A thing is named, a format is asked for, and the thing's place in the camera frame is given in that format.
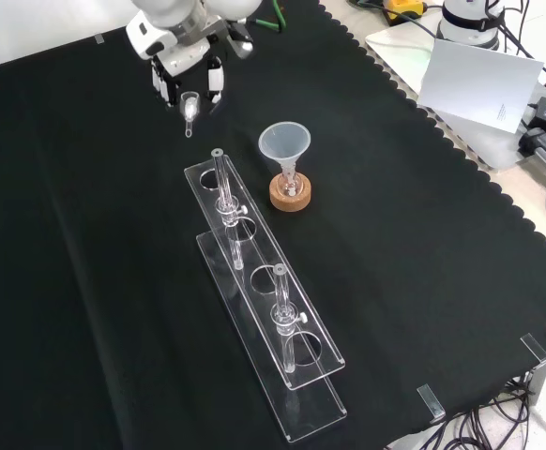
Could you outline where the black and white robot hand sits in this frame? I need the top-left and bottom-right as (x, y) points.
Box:
(126, 11), (228, 110)

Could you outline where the white card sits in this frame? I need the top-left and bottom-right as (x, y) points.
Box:
(416, 37), (545, 135)

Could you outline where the yellow stop button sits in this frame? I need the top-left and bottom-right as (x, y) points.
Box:
(383, 0), (430, 26)

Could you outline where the small round-bottom glass flask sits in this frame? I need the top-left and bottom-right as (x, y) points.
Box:
(280, 171), (301, 198)

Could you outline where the cork ring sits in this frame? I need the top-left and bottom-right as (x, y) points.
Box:
(268, 172), (313, 214)

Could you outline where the green cable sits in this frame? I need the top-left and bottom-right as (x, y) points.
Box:
(252, 0), (287, 34)

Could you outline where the pale base board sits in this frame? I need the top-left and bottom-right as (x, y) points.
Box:
(365, 21), (537, 173)

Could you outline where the black bench cloth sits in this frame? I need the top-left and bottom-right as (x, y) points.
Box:
(0, 0), (546, 450)

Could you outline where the clear acrylic funnel stand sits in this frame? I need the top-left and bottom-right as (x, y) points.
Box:
(182, 148), (348, 444)

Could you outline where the clear plastic funnel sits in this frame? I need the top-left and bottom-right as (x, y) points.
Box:
(258, 121), (312, 187)

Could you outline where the black floor cable bundle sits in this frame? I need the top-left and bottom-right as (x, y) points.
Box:
(385, 369), (546, 450)

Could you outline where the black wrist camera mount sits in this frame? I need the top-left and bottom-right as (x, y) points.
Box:
(224, 22), (256, 61)

